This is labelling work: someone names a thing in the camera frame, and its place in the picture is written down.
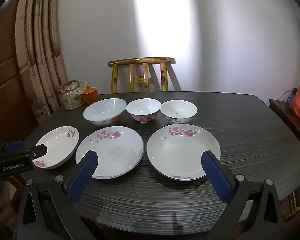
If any floral ceramic teapot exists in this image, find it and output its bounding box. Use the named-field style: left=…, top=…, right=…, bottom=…
left=59, top=79, right=90, bottom=111

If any large white floral plate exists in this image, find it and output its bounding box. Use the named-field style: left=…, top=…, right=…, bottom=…
left=146, top=124, right=221, bottom=181

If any small white floral plate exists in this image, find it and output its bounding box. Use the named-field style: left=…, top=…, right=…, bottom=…
left=33, top=126, right=80, bottom=170

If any beige patterned curtain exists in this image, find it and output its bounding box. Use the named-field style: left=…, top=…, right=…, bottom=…
left=15, top=0, right=69, bottom=117

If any large white pink-based bowl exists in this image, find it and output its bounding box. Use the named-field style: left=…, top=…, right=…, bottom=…
left=83, top=98, right=127, bottom=126

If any dark wooden side cabinet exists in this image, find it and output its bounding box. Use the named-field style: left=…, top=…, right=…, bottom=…
left=268, top=99, right=300, bottom=153

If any pink patterned bowl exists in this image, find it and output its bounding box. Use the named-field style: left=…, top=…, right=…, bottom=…
left=126, top=98, right=162, bottom=125

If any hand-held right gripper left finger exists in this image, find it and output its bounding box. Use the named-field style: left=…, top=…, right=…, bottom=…
left=16, top=150, right=98, bottom=240

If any wooden chair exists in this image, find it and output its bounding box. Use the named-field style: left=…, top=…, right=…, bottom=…
left=108, top=57, right=172, bottom=94

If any white green-floral bowl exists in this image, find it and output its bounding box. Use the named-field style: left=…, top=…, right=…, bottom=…
left=160, top=100, right=198, bottom=125

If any medium white floral plate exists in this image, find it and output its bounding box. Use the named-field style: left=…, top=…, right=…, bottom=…
left=75, top=126, right=145, bottom=180

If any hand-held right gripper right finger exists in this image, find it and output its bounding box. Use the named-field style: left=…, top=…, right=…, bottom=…
left=201, top=150, right=283, bottom=240

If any orange lidded cup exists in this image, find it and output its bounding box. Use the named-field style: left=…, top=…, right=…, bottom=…
left=80, top=86, right=99, bottom=104

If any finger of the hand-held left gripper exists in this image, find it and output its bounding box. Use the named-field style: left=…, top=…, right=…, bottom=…
left=4, top=140, right=27, bottom=153
left=31, top=144, right=48, bottom=159

